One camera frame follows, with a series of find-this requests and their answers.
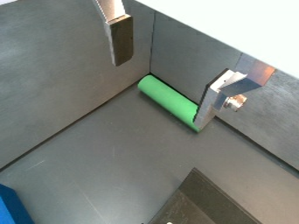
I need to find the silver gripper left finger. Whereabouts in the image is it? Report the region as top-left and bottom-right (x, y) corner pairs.
(92, 0), (133, 67)

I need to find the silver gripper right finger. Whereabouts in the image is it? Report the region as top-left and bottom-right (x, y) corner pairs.
(192, 53), (276, 130)

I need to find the green oval cylinder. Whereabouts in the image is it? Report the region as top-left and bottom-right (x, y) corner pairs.
(137, 74), (201, 132)

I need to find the blue foam shape board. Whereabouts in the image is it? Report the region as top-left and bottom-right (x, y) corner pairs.
(0, 184), (33, 224)

